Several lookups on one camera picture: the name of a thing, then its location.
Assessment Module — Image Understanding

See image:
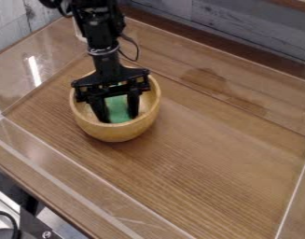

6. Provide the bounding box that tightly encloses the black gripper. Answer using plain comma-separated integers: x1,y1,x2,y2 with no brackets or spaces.
70,49,150,123

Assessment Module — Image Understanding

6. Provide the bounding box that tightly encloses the green rectangular block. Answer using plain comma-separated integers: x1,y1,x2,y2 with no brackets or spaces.
105,95,130,123

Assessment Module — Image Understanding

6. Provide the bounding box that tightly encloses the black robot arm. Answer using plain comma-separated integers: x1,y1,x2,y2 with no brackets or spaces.
38,0,150,123

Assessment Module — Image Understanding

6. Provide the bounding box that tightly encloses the brown wooden bowl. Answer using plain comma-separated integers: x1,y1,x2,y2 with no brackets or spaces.
68,77,161,143

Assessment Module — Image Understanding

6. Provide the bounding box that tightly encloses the black metal table frame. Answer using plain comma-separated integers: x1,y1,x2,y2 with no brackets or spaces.
0,167,77,239

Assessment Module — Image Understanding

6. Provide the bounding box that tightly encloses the black cable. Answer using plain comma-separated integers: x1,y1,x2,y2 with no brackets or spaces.
0,210,21,239

